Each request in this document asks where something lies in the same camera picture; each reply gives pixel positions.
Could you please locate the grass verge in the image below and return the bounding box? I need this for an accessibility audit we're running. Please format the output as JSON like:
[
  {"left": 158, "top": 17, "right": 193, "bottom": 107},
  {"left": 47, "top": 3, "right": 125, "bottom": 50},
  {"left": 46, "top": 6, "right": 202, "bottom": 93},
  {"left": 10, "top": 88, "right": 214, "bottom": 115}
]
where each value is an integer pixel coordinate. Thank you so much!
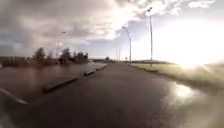
[{"left": 129, "top": 61, "right": 224, "bottom": 92}]

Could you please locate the dark wet asphalt path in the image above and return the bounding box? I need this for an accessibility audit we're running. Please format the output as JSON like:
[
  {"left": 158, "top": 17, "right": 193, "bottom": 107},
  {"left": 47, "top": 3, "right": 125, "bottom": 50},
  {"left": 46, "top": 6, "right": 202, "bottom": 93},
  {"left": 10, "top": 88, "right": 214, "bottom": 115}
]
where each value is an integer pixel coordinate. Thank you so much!
[{"left": 0, "top": 63, "right": 224, "bottom": 128}]

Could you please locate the row of low bushes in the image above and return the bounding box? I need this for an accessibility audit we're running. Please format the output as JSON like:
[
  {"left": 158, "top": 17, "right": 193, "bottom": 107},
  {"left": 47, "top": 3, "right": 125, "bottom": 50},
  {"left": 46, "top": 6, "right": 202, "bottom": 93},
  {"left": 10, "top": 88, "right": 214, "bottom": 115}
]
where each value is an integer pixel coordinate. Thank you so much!
[{"left": 0, "top": 55, "right": 35, "bottom": 70}]

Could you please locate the lamp pole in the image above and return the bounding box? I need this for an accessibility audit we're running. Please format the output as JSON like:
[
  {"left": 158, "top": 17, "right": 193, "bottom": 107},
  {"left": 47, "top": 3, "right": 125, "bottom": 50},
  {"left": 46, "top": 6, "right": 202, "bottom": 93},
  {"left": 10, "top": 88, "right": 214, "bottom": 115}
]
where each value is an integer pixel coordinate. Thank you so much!
[
  {"left": 55, "top": 31, "right": 67, "bottom": 59},
  {"left": 145, "top": 6, "right": 155, "bottom": 67},
  {"left": 120, "top": 25, "right": 133, "bottom": 65}
]

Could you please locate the row of concrete kerb blocks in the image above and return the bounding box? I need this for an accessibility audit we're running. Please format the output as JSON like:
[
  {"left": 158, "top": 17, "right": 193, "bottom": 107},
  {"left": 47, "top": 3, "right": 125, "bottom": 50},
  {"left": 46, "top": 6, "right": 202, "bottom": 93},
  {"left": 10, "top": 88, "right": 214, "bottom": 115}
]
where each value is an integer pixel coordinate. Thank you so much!
[{"left": 42, "top": 63, "right": 110, "bottom": 94}]

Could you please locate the row of trees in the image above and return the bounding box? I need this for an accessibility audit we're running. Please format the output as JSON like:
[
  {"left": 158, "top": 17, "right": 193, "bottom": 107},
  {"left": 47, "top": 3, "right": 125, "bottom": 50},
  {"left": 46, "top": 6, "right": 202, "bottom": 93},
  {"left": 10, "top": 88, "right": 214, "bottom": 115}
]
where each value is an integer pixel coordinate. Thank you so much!
[{"left": 31, "top": 46, "right": 91, "bottom": 66}]

